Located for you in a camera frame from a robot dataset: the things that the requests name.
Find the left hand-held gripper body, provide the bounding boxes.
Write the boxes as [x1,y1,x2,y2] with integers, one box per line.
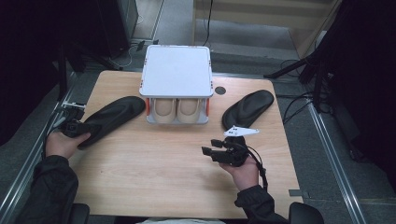
[59,101,87,138]

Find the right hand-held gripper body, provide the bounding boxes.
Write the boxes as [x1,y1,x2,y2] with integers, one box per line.
[214,125,261,167]

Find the black insole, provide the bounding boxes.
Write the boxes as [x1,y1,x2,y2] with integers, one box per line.
[221,89,276,132]
[78,95,147,149]

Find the cream clog shoe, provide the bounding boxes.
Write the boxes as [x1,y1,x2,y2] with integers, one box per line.
[151,98,177,124]
[177,98,203,124]

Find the white shoe rack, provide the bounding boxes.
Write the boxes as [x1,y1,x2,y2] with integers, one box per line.
[138,44,215,126]

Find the person's left hand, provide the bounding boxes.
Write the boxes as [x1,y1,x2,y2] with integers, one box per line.
[45,130,92,160]

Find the person's right hand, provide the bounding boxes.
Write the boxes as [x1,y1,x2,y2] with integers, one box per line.
[219,155,261,191]

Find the black stand pole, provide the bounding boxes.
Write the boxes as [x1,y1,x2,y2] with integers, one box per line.
[57,43,69,102]

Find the grey tape strip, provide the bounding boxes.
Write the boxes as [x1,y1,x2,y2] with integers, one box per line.
[289,189,311,199]

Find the black chair armrest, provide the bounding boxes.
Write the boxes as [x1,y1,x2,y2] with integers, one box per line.
[289,202,325,224]
[69,203,91,224]

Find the black tripod stand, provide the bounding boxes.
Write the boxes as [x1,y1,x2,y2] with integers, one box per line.
[263,46,331,113]

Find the dark cabinet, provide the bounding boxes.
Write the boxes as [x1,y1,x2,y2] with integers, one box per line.
[92,0,139,59]

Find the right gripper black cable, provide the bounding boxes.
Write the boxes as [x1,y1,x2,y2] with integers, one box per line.
[247,145,269,192]

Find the looped black floor cables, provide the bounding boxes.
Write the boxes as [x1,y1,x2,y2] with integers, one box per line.
[281,59,316,125]

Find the metal floor rail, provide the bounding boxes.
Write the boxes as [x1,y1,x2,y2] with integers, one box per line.
[0,73,78,218]
[306,99,368,224]

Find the black floor cable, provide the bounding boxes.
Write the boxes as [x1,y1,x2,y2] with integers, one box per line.
[202,0,215,48]

